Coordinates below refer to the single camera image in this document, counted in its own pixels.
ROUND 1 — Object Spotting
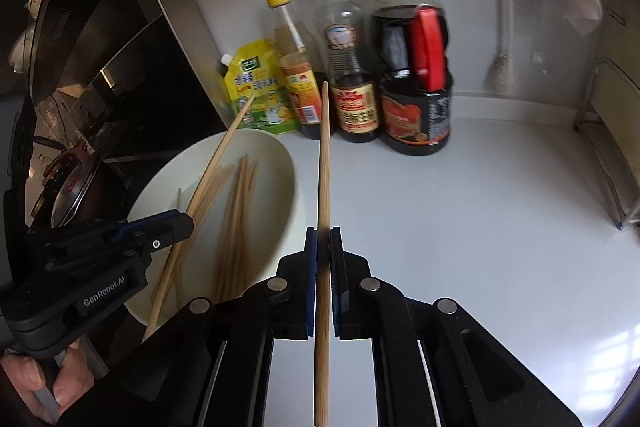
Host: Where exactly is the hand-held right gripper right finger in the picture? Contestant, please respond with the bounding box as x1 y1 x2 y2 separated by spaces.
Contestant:
329 227 571 427

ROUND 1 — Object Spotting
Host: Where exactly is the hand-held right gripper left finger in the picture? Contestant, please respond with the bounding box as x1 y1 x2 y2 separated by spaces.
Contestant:
60 227 321 427

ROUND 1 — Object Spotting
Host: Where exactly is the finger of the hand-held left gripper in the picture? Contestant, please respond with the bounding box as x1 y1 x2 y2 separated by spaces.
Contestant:
135 224 195 258
112 209 195 243

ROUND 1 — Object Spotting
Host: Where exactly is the bunch of wooden chopsticks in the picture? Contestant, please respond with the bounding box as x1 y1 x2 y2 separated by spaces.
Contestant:
177 154 263 303

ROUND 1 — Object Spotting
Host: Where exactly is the white bowl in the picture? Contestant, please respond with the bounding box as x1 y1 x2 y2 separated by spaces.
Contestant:
122 128 297 328

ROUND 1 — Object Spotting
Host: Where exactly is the tapered wooden chopstick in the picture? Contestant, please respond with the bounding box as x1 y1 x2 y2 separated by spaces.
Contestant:
312 81 333 427
142 94 257 342

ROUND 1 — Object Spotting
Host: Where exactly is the person's left hand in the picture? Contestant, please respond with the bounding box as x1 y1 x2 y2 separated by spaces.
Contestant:
0 341 96 425

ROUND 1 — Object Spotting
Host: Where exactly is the metal pan lid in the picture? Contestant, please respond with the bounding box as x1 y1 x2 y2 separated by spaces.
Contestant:
30 142 103 228

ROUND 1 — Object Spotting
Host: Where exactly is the black glass range hood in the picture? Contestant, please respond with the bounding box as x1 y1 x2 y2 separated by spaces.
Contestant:
20 0 231 228

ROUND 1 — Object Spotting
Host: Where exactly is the tall yellow-capped soy sauce bottle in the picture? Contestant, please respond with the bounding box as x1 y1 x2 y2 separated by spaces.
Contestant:
312 0 382 144

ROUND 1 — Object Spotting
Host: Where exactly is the small yellow-capped vinegar bottle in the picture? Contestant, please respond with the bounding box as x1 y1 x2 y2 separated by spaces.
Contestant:
264 0 325 140

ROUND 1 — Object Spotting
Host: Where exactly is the yellow seasoning pouch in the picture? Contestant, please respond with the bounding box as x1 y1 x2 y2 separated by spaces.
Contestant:
220 39 291 130

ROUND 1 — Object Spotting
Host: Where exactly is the white hanging brush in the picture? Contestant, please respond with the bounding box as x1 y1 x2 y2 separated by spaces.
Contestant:
482 0 516 92

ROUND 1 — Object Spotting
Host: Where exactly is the metal cutting board rack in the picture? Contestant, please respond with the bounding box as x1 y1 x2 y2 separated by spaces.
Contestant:
572 57 640 230

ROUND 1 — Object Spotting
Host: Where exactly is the large red-handled soy sauce jug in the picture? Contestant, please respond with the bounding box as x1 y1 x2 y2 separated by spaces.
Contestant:
370 0 454 156

